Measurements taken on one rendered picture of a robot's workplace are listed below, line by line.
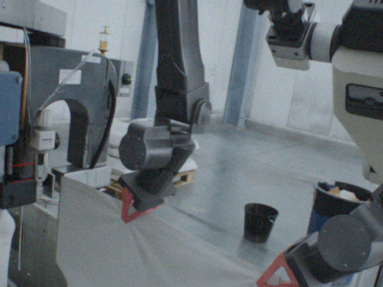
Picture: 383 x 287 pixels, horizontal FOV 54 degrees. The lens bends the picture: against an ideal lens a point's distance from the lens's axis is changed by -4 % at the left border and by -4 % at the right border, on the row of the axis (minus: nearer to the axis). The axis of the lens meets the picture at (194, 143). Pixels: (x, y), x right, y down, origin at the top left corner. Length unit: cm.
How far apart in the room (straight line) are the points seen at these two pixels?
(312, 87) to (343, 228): 854
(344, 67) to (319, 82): 804
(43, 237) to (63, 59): 88
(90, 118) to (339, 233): 64
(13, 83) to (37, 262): 120
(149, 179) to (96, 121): 32
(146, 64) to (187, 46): 623
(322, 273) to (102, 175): 63
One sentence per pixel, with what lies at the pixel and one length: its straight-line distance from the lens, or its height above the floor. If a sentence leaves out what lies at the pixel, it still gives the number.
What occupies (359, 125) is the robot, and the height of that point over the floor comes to 127.
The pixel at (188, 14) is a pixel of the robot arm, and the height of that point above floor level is 141.
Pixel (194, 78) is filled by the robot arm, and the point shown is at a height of 132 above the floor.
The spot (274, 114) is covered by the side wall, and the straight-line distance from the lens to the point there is 924.
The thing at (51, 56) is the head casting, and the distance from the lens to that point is 82.
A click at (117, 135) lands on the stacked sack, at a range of 360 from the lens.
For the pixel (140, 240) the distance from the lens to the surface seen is 72.
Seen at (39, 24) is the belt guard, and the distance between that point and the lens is 74.
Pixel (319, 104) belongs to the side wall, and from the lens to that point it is 887.
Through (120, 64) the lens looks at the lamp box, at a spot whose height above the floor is 132.
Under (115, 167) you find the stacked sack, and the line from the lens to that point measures 360.
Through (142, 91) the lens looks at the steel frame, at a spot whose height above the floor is 74.
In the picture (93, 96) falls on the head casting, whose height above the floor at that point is 124.
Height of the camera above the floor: 134
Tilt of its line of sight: 12 degrees down
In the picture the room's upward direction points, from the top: 9 degrees clockwise
